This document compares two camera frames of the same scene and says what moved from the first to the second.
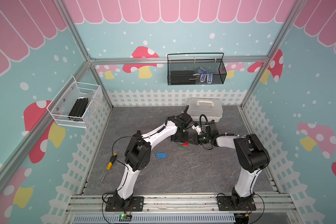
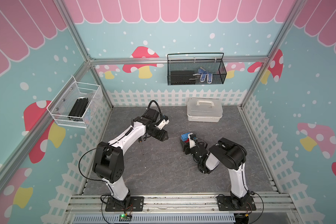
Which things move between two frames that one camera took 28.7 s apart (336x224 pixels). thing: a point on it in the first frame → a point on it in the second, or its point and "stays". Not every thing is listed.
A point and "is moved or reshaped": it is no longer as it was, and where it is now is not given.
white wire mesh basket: [75, 103] stays
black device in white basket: [79, 107] stays
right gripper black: [194, 138] → [186, 147]
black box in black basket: [182, 77] stays
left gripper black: [183, 140] → [162, 134]
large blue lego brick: [159, 155] is moved or reshaped
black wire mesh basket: [196, 72] stays
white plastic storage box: [211, 108] stays
